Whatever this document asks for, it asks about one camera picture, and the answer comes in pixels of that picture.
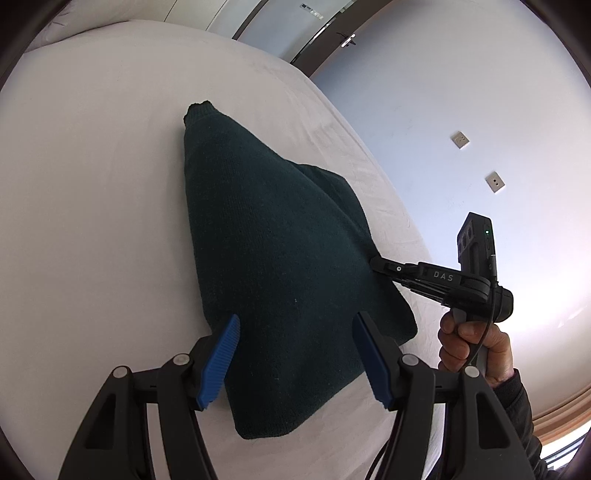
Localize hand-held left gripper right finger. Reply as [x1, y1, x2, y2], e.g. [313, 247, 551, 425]
[352, 311, 536, 480]

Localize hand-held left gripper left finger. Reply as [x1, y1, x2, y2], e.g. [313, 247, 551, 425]
[60, 314, 242, 480]

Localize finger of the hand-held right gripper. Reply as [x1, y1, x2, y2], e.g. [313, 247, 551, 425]
[369, 256, 420, 280]
[394, 276, 448, 304]

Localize dark green sweater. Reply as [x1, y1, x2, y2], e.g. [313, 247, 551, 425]
[182, 100, 419, 440]

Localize person's right forearm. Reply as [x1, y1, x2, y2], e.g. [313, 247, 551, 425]
[492, 369, 561, 480]

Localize person's right hand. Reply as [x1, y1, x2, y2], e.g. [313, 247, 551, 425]
[438, 310, 515, 388]

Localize bed with white sheet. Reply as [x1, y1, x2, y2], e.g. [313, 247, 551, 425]
[0, 18, 448, 480]

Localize dark brown door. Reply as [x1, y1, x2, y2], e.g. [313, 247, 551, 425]
[286, 0, 393, 79]

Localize white wardrobe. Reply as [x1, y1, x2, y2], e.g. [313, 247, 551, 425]
[159, 0, 245, 35]

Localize black cable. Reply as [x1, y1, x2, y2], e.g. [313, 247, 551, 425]
[366, 410, 406, 480]
[470, 253, 499, 367]

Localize wooden window frame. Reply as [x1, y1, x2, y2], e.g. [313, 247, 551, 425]
[531, 397, 591, 472]

